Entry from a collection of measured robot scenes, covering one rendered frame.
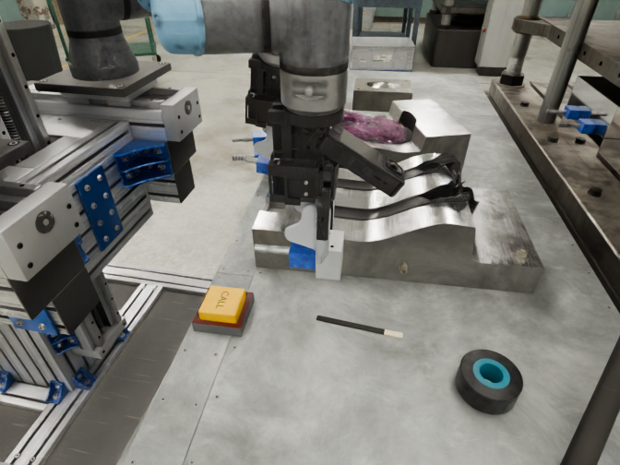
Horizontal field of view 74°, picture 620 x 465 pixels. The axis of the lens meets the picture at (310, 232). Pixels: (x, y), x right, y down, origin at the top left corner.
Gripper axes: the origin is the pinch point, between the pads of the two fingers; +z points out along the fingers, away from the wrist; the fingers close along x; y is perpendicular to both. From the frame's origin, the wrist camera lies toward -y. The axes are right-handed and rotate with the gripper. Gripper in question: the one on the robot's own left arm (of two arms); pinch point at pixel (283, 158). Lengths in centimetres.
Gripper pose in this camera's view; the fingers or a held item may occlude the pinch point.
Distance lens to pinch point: 85.5
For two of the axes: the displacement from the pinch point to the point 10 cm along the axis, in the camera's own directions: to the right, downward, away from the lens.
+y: -9.8, -1.9, 0.2
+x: -1.5, 7.0, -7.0
